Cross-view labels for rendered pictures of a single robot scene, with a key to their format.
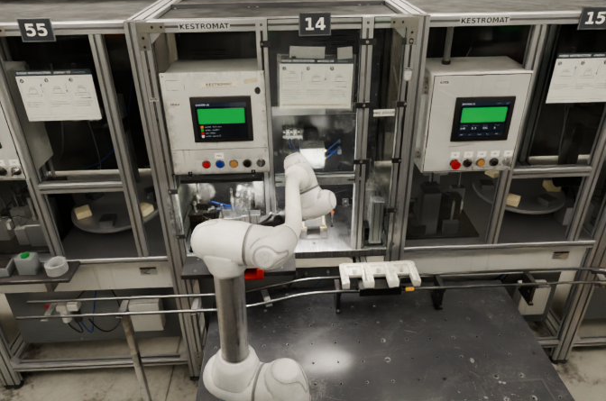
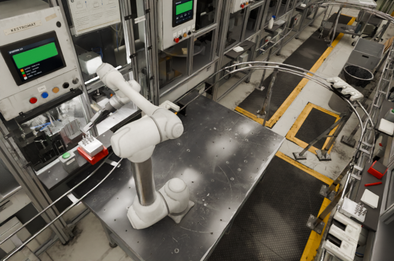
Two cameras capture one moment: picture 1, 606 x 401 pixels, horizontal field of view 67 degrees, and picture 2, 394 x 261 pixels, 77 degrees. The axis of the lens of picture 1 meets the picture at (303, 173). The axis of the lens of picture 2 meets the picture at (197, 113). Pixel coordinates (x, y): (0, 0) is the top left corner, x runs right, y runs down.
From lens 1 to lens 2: 90 cm
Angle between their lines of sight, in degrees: 46
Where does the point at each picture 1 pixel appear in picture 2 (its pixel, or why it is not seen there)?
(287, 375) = (180, 186)
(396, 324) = not seen: hidden behind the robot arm
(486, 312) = (201, 106)
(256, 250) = (172, 129)
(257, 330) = (117, 183)
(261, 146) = (72, 68)
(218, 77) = (21, 21)
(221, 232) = (140, 131)
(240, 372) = (159, 204)
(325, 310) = not seen: hidden behind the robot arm
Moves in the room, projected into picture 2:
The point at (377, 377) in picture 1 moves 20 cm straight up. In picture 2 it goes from (192, 160) to (193, 143)
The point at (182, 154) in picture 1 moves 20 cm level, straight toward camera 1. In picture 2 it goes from (8, 101) to (40, 114)
